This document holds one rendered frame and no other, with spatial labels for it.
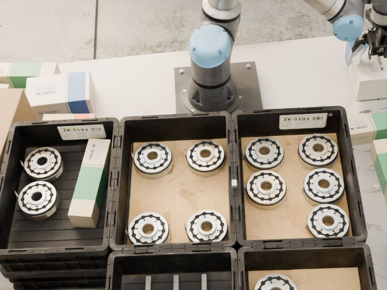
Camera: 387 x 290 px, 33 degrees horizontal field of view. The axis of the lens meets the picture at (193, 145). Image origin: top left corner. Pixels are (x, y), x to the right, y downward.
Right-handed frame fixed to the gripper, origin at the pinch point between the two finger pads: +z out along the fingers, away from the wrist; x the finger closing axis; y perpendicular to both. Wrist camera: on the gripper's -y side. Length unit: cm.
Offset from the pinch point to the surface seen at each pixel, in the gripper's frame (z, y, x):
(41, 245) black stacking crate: -6, 56, -97
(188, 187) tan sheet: -6, 43, -59
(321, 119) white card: -12.0, 29.7, -21.7
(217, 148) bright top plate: -9, 33, -50
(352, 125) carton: 1.3, 22.7, -10.4
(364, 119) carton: 1.3, 21.1, -6.4
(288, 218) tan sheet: -6, 55, -34
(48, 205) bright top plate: -9, 47, -95
